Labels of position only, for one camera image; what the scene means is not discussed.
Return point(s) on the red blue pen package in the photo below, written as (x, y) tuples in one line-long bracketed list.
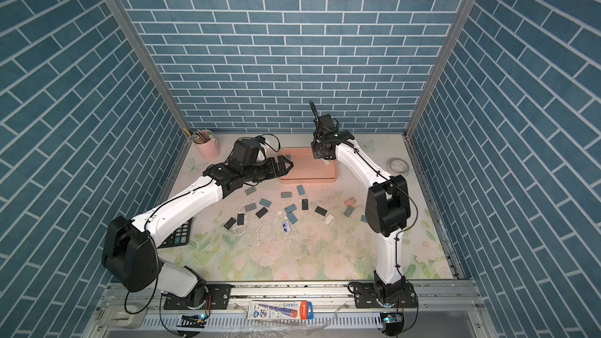
[(300, 310)]

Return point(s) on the black calculator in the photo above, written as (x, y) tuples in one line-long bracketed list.
[(180, 237)]

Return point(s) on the grey-green eraser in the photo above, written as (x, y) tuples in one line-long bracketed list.
[(250, 190)]

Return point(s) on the blue eraser with print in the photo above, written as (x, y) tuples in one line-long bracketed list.
[(291, 208)]

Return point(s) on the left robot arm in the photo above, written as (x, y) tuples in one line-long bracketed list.
[(130, 250)]

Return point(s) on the pink storage tray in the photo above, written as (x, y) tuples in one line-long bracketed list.
[(306, 168)]

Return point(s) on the pink metal pencil bucket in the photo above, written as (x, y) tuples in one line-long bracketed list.
[(206, 144)]

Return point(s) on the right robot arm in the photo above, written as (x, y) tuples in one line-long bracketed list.
[(387, 201)]

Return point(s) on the tape roll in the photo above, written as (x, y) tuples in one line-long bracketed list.
[(398, 166)]

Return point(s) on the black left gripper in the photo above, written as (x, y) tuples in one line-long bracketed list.
[(281, 169)]

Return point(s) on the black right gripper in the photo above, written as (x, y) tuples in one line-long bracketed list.
[(315, 146)]

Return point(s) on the teal speckled eraser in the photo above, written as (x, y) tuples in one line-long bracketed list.
[(265, 203)]

